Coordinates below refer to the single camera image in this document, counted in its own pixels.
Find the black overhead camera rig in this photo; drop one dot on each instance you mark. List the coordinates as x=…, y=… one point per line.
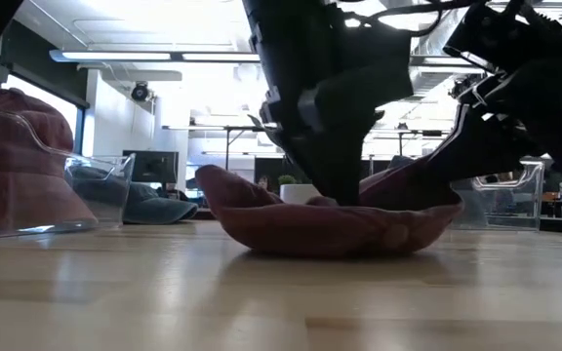
x=459, y=87

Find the black computer monitor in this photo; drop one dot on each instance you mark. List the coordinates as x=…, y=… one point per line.
x=154, y=166

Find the long ceiling light bar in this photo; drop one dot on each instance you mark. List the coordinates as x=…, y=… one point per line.
x=164, y=56

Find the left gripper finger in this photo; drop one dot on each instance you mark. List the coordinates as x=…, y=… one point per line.
x=283, y=122
x=339, y=146

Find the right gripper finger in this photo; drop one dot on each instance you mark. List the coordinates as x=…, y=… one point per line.
x=486, y=146

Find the white plant pot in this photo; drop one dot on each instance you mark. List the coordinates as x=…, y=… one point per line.
x=295, y=194

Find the silver ceiling duct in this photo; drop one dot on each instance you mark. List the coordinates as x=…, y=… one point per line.
x=432, y=73

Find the maroon baseball cap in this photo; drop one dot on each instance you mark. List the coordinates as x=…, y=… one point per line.
x=320, y=229
x=12, y=161

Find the faded teal-grey baseball cap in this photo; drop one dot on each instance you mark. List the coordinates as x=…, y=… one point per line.
x=164, y=207

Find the clear plastic bin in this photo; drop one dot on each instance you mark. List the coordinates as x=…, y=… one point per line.
x=110, y=195
x=505, y=209

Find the round black ceiling camera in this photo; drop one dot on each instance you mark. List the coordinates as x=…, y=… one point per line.
x=140, y=91

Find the black-legged background table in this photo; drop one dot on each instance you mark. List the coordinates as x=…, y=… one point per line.
x=203, y=128

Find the person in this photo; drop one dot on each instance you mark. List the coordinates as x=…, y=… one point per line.
x=263, y=182

